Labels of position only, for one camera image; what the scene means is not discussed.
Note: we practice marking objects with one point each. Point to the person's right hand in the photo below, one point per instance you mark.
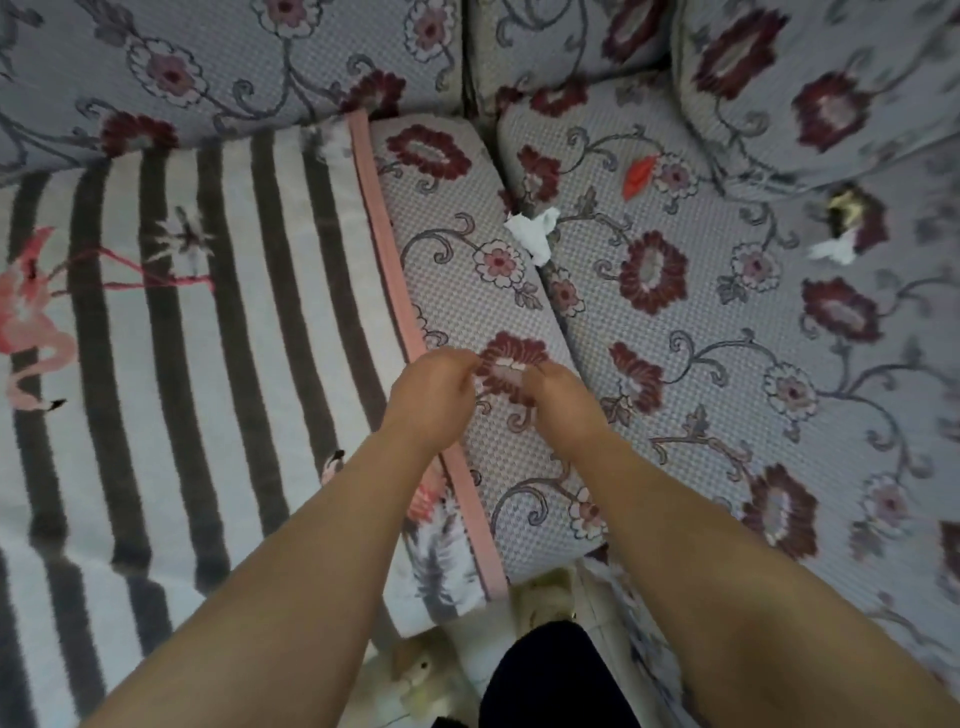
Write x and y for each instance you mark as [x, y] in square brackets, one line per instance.
[566, 409]

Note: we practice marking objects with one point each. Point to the person's left hand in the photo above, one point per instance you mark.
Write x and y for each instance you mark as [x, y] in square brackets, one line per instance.
[427, 405]

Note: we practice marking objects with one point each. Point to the grey floral sofa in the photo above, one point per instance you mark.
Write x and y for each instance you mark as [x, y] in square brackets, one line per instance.
[712, 337]

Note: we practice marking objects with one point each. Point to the grey white striped flamingo blanket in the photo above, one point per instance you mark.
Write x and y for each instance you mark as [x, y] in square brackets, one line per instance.
[225, 337]

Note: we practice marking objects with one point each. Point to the red scrap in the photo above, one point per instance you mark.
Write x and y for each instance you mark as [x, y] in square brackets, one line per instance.
[639, 176]

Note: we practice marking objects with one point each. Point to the small yellow scrap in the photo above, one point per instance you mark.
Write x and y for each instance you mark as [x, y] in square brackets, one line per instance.
[844, 206]

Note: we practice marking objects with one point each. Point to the person's left forearm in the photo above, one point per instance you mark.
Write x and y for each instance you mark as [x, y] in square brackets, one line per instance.
[285, 600]

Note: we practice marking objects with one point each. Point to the person's right forearm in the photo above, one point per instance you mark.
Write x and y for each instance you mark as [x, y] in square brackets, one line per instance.
[750, 600]

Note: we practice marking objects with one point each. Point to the dark navy trousers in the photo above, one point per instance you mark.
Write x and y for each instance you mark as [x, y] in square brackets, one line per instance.
[555, 675]

